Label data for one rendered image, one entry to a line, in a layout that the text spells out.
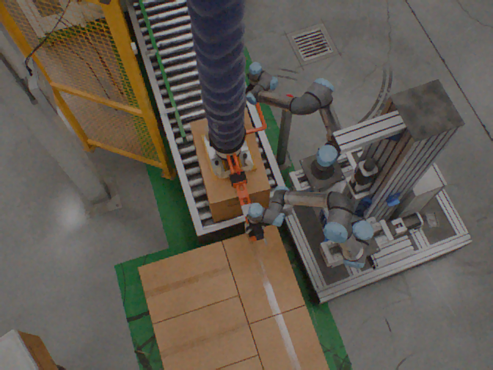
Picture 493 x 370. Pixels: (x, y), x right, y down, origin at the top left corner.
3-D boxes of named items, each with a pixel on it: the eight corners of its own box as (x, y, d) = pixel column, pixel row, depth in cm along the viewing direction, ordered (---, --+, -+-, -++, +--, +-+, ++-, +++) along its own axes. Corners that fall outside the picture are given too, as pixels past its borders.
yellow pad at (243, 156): (228, 128, 349) (227, 125, 344) (242, 125, 350) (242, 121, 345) (241, 173, 337) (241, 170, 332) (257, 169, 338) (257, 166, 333)
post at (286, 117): (275, 159, 445) (282, 98, 352) (282, 157, 445) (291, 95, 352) (277, 167, 442) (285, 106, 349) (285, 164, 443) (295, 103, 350)
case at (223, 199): (195, 148, 388) (189, 122, 351) (246, 136, 392) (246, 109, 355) (213, 222, 367) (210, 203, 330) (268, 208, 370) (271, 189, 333)
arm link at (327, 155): (310, 164, 319) (313, 155, 306) (323, 148, 323) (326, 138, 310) (326, 175, 316) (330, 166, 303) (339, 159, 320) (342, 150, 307)
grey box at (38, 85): (43, 89, 300) (23, 58, 273) (52, 86, 301) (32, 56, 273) (50, 118, 293) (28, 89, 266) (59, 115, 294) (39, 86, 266)
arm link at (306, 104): (311, 125, 282) (249, 106, 314) (322, 111, 285) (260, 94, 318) (304, 109, 274) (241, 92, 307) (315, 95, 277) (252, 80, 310)
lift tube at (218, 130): (205, 128, 326) (186, 17, 229) (238, 117, 328) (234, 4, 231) (215, 158, 318) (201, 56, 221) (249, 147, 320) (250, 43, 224)
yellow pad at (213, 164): (200, 135, 347) (199, 131, 343) (215, 131, 348) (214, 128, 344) (213, 180, 335) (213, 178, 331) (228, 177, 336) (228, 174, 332)
